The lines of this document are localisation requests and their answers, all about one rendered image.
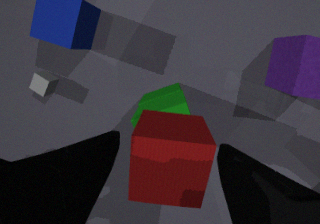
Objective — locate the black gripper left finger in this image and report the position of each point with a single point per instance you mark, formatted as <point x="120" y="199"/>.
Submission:
<point x="58" y="187"/>

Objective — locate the red block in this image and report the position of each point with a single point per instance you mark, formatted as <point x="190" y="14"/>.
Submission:
<point x="171" y="159"/>

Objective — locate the green block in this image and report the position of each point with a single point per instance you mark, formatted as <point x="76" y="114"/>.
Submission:
<point x="174" y="102"/>
<point x="160" y="92"/>

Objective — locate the small grey cube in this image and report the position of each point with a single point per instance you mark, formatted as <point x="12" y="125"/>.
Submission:
<point x="44" y="83"/>

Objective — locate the purple block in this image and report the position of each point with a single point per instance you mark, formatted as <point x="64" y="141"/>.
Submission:
<point x="294" y="67"/>

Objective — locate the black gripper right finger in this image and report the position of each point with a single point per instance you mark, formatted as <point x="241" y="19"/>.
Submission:
<point x="258" y="195"/>

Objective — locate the blue block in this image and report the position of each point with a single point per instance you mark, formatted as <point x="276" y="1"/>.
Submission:
<point x="71" y="23"/>

